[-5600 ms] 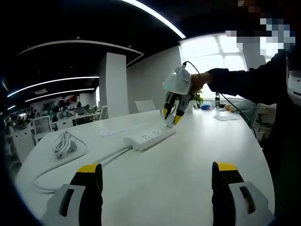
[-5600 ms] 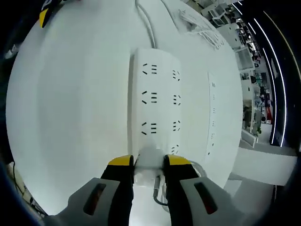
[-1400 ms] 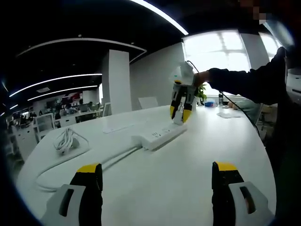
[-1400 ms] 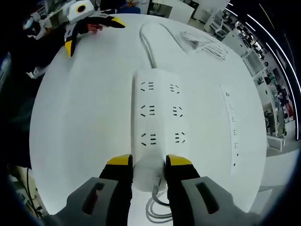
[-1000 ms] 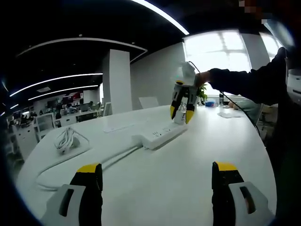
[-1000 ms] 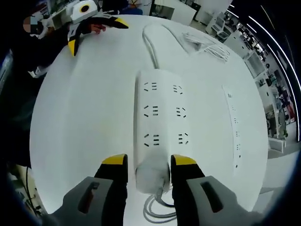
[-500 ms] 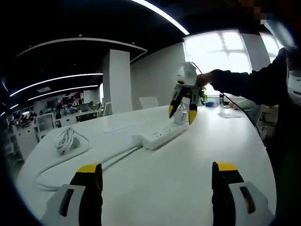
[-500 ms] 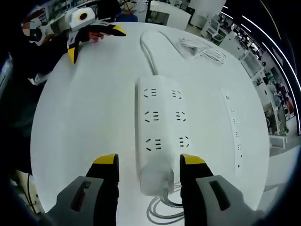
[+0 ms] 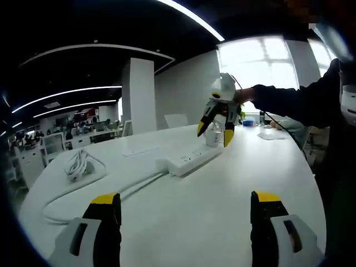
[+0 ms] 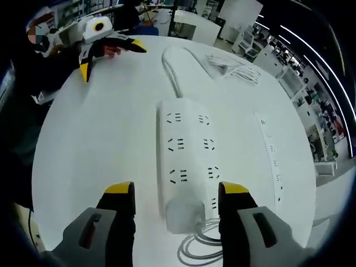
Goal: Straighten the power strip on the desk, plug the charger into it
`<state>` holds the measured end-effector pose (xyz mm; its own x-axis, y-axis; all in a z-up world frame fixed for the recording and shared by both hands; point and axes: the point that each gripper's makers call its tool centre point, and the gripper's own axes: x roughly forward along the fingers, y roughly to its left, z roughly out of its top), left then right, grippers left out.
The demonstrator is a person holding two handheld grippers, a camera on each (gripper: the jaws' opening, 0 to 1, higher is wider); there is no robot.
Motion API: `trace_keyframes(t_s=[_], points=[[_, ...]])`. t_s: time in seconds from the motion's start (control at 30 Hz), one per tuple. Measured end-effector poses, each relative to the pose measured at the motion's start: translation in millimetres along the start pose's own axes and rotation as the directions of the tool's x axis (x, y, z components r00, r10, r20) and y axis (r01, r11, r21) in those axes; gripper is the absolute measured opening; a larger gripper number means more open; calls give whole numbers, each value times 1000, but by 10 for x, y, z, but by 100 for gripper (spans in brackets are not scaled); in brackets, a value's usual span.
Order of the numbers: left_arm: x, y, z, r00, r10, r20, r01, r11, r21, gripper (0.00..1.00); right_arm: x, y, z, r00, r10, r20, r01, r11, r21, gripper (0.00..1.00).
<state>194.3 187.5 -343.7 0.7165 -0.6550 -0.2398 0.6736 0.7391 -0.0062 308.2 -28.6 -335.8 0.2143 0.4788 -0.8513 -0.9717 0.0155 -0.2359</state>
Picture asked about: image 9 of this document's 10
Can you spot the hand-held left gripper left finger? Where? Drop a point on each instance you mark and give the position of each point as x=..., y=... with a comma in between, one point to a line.
x=83, y=239

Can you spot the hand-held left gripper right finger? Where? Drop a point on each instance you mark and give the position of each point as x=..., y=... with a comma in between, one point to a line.
x=278, y=239

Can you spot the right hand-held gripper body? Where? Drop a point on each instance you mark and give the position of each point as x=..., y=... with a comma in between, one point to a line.
x=226, y=87

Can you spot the white power strip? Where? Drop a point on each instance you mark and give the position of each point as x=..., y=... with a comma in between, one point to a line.
x=189, y=162

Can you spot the white desk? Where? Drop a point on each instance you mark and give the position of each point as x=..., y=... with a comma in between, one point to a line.
x=217, y=189

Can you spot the long ceiling light strip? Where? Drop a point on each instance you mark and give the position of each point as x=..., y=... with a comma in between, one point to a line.
x=69, y=91
x=194, y=16
x=78, y=105

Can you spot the person's right hand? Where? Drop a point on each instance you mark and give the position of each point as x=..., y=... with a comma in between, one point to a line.
x=246, y=96

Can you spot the green potted plant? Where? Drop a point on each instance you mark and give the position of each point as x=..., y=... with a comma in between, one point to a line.
x=241, y=112

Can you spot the blue box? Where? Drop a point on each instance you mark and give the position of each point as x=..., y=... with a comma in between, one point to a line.
x=249, y=123

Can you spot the flat white socket panel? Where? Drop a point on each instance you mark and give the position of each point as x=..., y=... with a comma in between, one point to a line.
x=139, y=151

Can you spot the white mesh chair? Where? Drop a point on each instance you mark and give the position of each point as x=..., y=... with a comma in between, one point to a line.
x=127, y=128

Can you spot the person in dark sleeve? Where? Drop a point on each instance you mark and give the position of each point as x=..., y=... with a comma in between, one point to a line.
x=342, y=180

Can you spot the white glass-front cabinet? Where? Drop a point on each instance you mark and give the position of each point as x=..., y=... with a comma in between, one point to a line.
x=53, y=146

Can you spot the white chest device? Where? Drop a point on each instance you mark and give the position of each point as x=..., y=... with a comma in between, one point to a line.
x=349, y=100

